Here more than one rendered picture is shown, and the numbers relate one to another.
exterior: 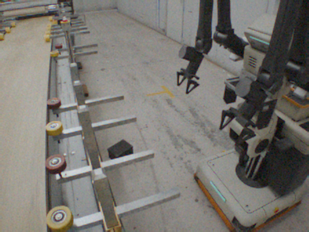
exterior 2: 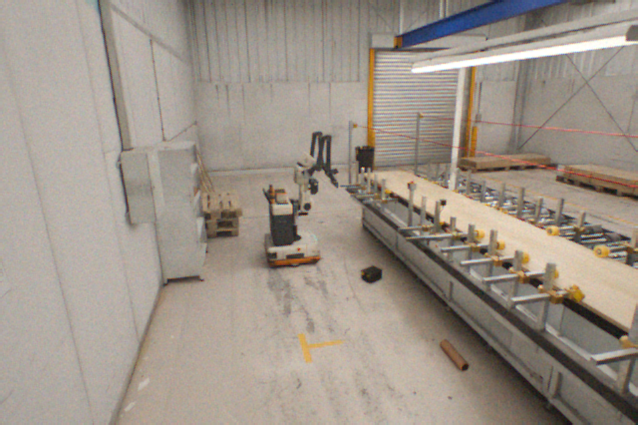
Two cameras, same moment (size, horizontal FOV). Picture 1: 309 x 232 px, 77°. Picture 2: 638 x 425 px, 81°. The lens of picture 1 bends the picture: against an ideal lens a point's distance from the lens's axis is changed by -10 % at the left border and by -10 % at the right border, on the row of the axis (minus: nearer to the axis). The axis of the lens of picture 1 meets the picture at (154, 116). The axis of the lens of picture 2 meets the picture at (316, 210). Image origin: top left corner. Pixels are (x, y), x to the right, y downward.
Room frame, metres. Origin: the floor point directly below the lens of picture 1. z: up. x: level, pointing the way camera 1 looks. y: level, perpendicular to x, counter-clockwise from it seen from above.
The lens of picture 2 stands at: (5.49, 0.41, 2.06)
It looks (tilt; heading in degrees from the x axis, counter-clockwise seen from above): 17 degrees down; 190
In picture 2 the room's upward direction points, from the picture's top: 1 degrees counter-clockwise
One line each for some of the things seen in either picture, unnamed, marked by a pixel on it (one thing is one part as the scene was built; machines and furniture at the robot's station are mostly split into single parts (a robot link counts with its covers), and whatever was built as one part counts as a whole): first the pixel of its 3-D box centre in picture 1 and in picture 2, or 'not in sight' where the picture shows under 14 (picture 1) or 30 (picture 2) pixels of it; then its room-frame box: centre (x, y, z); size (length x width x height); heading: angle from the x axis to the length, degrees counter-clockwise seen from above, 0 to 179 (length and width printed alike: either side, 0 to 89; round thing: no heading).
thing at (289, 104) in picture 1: (291, 103); (280, 195); (1.06, -0.85, 0.87); 0.23 x 0.15 x 0.11; 22
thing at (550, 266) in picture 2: not in sight; (544, 299); (3.35, 1.37, 0.90); 0.04 x 0.04 x 0.48; 22
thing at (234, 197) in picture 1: (249, 183); (291, 246); (1.02, -0.75, 0.16); 0.67 x 0.64 x 0.25; 112
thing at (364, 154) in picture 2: not in sight; (364, 160); (-4.87, -0.10, 0.36); 0.59 x 0.58 x 0.73; 22
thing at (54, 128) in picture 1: (56, 134); not in sight; (0.79, 0.48, 0.85); 0.08 x 0.08 x 0.11
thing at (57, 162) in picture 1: (58, 170); not in sight; (0.56, 0.39, 0.85); 0.08 x 0.08 x 0.11
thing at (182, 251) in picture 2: not in sight; (180, 209); (1.48, -1.99, 0.78); 0.90 x 0.45 x 1.55; 22
